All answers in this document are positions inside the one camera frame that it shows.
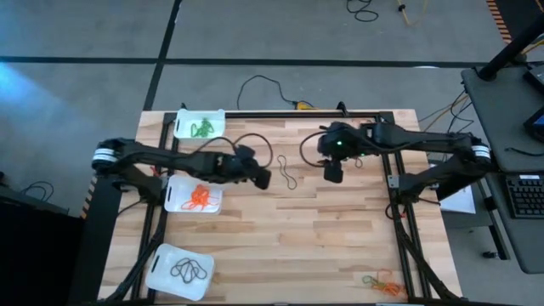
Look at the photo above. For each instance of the black flat device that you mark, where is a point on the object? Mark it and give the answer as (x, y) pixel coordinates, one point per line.
(535, 74)

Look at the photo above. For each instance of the black cabinet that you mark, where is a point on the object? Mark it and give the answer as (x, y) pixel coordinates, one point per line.
(38, 255)

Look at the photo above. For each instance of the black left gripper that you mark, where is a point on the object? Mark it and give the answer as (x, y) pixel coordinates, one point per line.
(238, 170)

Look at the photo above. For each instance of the yellow plug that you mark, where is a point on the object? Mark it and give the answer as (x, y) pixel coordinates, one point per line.
(304, 105)

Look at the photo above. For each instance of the black aluminium rig frame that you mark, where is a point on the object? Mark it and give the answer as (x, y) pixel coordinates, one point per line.
(297, 114)

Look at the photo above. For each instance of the black diagonal pole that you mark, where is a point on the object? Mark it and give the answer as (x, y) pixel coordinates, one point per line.
(510, 51)

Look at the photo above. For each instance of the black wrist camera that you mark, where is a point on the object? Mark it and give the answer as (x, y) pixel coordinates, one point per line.
(331, 134)
(245, 151)

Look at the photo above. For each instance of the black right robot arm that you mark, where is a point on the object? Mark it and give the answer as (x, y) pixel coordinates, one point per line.
(425, 138)

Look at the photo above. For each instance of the white plastic basket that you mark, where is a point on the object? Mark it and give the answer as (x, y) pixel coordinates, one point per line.
(212, 117)
(176, 207)
(200, 293)

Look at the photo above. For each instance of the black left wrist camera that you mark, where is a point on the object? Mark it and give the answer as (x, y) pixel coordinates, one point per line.
(245, 151)

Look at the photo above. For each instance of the white paper sheet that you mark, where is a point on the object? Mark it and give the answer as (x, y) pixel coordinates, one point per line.
(461, 206)

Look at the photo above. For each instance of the small black floor object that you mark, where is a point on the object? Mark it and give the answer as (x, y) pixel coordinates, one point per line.
(489, 255)

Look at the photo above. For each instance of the green rubber band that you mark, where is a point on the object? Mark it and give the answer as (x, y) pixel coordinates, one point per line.
(208, 127)
(197, 129)
(370, 280)

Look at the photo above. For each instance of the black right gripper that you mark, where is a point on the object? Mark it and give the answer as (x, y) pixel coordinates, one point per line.
(334, 172)

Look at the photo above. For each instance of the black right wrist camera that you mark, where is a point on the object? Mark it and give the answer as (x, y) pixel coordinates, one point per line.
(331, 134)

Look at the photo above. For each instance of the grey metal bracket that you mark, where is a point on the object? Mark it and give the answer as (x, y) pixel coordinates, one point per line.
(393, 181)

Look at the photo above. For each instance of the orange black striped platform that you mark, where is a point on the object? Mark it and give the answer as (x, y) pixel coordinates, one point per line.
(523, 10)

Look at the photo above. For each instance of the black tablet blue screen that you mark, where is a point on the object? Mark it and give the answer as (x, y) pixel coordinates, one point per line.
(536, 125)

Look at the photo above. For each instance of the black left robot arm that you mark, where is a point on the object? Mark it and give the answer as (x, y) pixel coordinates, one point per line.
(170, 159)

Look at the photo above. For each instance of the black keyboard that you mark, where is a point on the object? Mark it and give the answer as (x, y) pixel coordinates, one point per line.
(527, 196)

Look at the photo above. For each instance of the grey desk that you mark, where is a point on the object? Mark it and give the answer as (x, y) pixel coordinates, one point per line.
(501, 119)

